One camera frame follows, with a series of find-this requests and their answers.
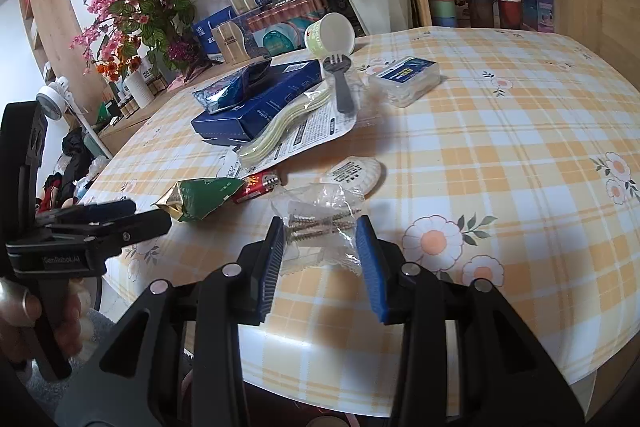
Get dark blue cardboard box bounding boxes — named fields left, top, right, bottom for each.
left=191, top=58, right=324, bottom=142

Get blue foil packet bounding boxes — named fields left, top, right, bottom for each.
left=192, top=67, right=253, bottom=114

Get white green paper cup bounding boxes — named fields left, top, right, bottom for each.
left=304, top=13, right=357, bottom=58

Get green snack packet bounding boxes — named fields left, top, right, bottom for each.
left=152, top=177, right=247, bottom=224

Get small blue box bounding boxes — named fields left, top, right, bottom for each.
left=520, top=0, right=556, bottom=33

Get purple artificial flowers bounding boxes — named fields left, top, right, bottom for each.
left=165, top=39, right=202, bottom=68

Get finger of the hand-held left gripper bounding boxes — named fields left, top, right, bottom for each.
left=85, top=209, right=174, bottom=254
left=36, top=199, right=137, bottom=229

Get clear plastic box blue label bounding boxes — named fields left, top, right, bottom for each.
left=368, top=56, right=442, bottom=108

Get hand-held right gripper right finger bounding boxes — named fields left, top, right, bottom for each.
left=354, top=214, right=586, bottom=427

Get orange artificial flowers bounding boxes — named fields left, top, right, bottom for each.
left=95, top=38, right=144, bottom=82

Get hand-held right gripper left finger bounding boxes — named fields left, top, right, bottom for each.
left=55, top=216, right=288, bottom=427

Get white round soap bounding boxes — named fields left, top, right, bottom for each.
left=319, top=157, right=384, bottom=198

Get white desk fan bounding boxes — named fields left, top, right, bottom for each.
left=36, top=77, right=114, bottom=160

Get cream plastic blister pack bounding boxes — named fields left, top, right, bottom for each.
left=222, top=77, right=359, bottom=188

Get clear bag of screws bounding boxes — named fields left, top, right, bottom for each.
left=271, top=182, right=367, bottom=279

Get brown cup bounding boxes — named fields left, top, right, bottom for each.
left=467, top=0, right=496, bottom=28

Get small red packet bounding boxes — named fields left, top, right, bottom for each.
left=234, top=173, right=282, bottom=204

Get blue white box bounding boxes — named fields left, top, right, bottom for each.
left=192, top=7, right=236, bottom=58

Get grey plastic fork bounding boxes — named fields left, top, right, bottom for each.
left=322, top=54, right=357, bottom=114

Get pile of clothes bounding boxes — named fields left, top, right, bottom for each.
left=41, top=127, right=109, bottom=214

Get red paper cup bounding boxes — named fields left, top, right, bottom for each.
left=496, top=0, right=524, bottom=30

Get person's left hand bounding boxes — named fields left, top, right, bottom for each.
left=0, top=279, right=84, bottom=364

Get white ribbed vase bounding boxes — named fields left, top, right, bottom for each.
left=122, top=62, right=156, bottom=108

